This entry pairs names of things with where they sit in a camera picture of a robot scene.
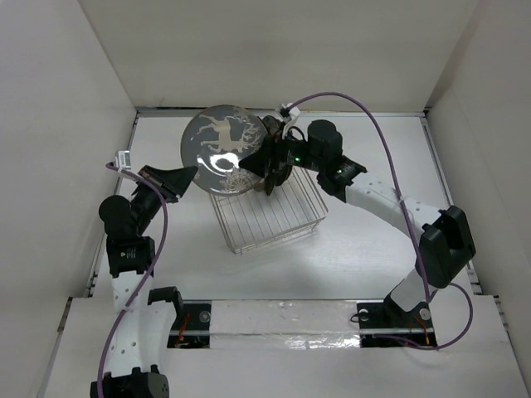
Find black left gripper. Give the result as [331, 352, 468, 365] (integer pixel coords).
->
[131, 165, 197, 235]

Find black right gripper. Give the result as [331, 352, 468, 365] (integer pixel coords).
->
[238, 122, 324, 178]

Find grey plate tree pattern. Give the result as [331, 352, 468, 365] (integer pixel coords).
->
[180, 104, 268, 197]

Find cream plate black striped rim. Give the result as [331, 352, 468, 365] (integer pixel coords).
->
[261, 115, 285, 136]

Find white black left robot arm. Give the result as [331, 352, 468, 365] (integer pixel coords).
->
[90, 163, 197, 397]

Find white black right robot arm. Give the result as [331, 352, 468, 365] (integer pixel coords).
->
[239, 119, 476, 326]

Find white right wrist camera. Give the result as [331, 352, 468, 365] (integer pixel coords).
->
[276, 103, 300, 138]

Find steel wire dish rack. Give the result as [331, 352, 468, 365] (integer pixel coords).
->
[210, 168, 329, 255]

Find silver front table rail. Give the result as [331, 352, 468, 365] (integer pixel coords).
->
[168, 299, 437, 350]

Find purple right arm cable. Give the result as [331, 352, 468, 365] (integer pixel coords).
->
[281, 91, 476, 350]

